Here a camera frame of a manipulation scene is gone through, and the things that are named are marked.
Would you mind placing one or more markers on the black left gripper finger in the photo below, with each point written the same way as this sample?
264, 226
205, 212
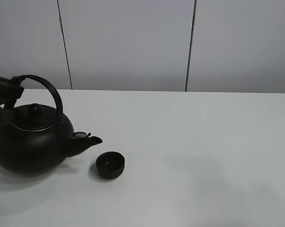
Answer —
10, 92
6, 116

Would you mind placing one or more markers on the black cast iron teapot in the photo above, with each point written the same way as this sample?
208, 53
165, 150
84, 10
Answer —
40, 137

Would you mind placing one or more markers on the small black teacup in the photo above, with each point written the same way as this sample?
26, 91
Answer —
110, 165

